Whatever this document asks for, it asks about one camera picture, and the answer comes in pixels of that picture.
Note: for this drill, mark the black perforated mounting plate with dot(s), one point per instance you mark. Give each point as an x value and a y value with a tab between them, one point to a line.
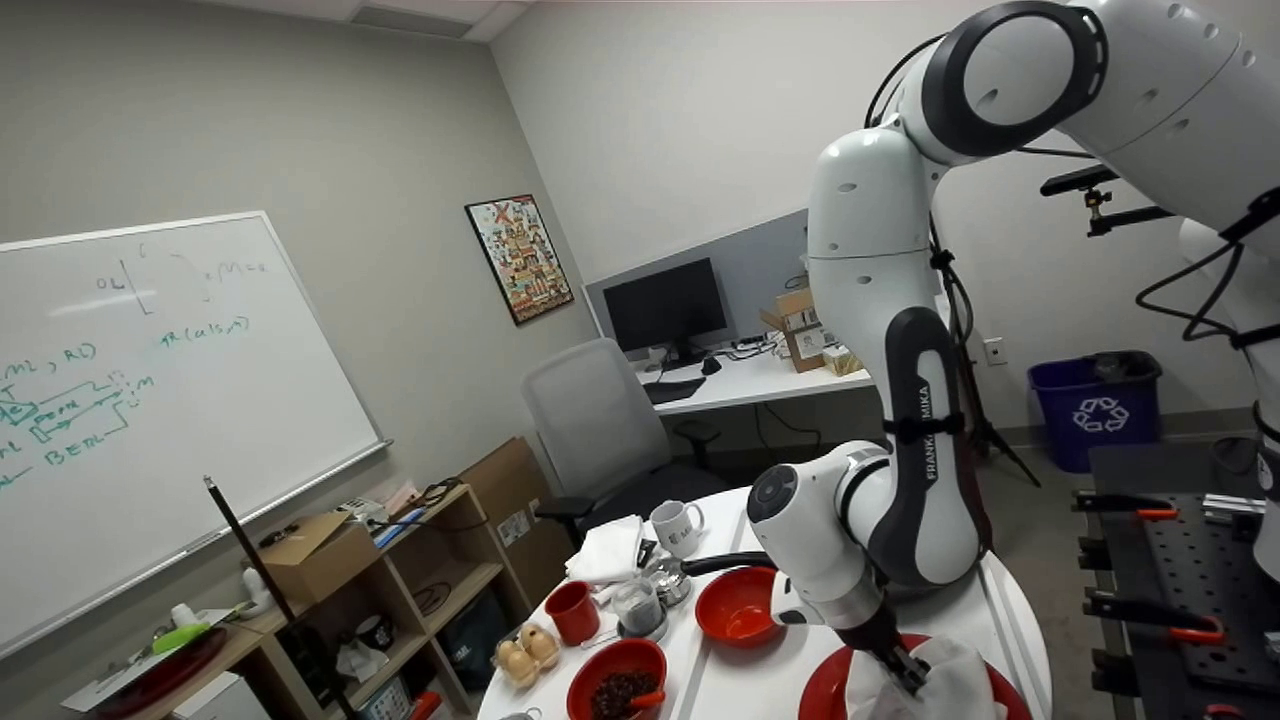
1202	574

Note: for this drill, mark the red plate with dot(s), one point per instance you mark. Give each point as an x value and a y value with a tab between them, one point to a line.
825	695

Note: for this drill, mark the round white table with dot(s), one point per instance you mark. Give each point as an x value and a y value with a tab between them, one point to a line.
527	705

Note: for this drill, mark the blue recycling bin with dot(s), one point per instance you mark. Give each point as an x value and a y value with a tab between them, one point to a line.
1092	413

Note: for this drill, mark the grey mesh office chair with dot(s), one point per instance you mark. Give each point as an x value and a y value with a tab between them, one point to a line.
592	413

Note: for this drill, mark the stack of books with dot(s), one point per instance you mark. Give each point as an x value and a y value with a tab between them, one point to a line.
403	507

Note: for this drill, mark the colourful framed poster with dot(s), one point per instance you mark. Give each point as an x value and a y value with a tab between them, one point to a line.
521	257

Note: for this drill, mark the red bowl on shelf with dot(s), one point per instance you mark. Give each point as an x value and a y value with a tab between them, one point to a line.
162	673

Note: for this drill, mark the black keyboard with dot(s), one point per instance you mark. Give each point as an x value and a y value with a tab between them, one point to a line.
674	388

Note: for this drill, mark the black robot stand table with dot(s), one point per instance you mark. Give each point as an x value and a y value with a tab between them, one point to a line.
1162	465

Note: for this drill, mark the aluminium extrusion rail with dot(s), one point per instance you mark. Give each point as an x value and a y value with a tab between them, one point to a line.
1233	507

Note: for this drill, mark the whiteboard with green writing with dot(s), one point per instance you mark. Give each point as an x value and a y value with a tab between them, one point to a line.
162	403

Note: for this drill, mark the black computer monitor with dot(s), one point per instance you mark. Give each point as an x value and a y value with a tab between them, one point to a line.
667	304

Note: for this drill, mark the thin black stick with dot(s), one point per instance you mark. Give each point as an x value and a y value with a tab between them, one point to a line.
244	560

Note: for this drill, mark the empty red bowl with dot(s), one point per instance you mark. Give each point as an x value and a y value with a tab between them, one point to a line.
738	605

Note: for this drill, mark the orange black clamp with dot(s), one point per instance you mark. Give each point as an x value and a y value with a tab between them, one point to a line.
1120	507
1147	612

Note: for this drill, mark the small cardboard box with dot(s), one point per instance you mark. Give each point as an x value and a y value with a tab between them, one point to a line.
312	560

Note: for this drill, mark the large cardboard box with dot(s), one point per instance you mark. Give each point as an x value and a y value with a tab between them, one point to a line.
513	494

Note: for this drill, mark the white mug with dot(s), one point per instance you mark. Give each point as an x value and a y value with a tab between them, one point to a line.
674	527

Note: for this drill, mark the wooden shelf unit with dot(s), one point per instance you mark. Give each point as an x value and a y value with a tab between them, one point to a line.
424	585

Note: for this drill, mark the red mug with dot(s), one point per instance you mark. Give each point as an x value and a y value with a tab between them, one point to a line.
575	612

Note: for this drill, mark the black camera tripod stand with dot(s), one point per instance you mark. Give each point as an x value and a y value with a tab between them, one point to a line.
1002	445

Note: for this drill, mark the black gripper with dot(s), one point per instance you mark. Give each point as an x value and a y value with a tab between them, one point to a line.
876	637

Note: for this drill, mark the white towel with red stripes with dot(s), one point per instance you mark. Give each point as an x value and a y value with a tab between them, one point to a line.
961	684

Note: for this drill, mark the clear glass jar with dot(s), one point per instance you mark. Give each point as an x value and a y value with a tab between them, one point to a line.
671	581

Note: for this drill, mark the open cardboard box on desk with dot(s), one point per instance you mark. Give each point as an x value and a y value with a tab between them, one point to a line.
801	332

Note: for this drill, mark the glass measuring cup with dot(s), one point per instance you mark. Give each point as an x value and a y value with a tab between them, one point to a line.
643	612

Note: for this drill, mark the white office desk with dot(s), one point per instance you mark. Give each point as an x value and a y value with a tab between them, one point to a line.
746	384

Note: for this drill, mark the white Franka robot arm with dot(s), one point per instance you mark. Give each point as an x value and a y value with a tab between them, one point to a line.
883	240

